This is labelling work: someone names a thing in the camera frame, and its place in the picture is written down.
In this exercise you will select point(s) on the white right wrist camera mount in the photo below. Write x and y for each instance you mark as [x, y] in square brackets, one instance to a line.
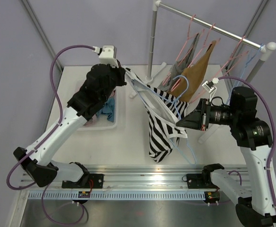
[210, 86]

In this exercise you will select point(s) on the white slotted cable duct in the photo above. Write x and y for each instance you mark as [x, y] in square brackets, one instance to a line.
[118, 195]

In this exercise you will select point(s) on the grey metal clothes rack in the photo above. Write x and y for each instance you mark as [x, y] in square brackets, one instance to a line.
[266, 51]

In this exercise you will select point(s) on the black white striped tank top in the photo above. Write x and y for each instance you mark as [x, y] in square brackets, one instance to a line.
[163, 118]

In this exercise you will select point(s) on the aluminium mounting rail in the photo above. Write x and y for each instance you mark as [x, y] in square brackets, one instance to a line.
[143, 178]

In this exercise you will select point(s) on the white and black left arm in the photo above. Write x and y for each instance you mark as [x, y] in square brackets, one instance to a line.
[36, 159]

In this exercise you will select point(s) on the teal blue tank top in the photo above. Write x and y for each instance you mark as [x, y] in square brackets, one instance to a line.
[108, 110]

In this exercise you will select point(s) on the grey tank top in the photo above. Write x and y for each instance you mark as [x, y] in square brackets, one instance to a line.
[182, 62]

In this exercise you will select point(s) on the mauve pink tank top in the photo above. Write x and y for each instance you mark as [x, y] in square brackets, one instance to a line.
[94, 119]

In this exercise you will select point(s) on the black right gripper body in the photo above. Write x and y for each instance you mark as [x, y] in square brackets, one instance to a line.
[216, 115]

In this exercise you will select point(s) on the white plastic basket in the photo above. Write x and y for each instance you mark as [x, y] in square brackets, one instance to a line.
[106, 118]

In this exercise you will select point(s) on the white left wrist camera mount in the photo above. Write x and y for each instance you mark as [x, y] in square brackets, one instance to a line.
[107, 55]

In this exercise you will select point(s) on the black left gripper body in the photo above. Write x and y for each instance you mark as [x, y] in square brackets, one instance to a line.
[116, 79]

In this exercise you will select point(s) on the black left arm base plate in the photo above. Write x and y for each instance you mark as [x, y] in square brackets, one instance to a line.
[86, 182]

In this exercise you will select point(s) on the mustard brown tank top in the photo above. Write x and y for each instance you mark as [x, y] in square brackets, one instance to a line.
[195, 73]

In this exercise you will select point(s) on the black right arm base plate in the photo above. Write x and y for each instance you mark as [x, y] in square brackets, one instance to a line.
[197, 181]

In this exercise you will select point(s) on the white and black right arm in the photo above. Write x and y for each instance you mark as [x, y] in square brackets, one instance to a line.
[255, 208]

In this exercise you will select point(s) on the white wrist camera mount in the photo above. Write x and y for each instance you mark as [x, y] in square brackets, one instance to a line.
[210, 86]
[107, 55]

